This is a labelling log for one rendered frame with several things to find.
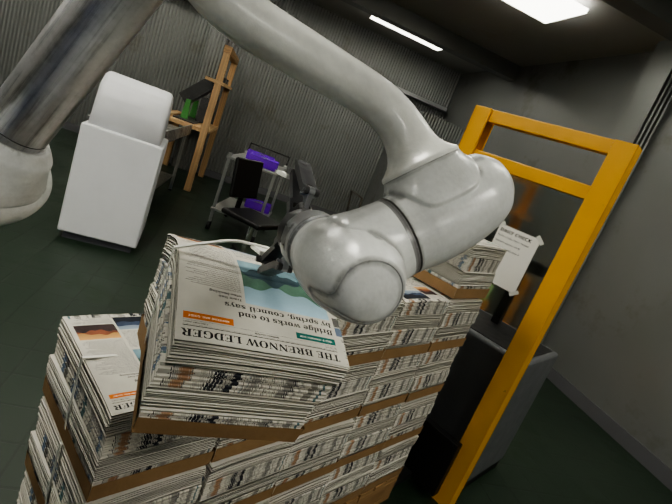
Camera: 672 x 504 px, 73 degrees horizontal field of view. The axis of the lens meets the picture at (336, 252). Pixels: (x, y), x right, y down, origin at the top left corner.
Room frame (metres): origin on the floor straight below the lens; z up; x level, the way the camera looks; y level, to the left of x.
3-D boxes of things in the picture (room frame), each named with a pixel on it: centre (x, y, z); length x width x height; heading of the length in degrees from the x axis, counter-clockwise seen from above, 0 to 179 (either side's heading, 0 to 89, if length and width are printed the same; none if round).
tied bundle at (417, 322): (1.63, -0.22, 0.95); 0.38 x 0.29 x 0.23; 48
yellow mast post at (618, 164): (1.98, -0.95, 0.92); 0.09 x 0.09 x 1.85; 50
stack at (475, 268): (1.86, -0.41, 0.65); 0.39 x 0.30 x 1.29; 50
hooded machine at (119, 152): (3.64, 1.91, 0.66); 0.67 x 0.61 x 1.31; 19
